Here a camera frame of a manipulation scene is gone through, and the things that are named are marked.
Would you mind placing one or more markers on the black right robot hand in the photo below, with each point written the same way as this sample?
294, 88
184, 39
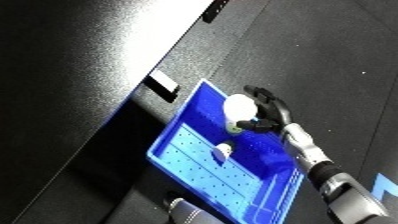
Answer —
275, 111

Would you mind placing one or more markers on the white paper cup green band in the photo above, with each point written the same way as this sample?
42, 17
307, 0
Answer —
239, 106
222, 151

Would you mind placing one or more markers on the pale right robot arm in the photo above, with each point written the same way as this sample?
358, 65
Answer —
323, 166

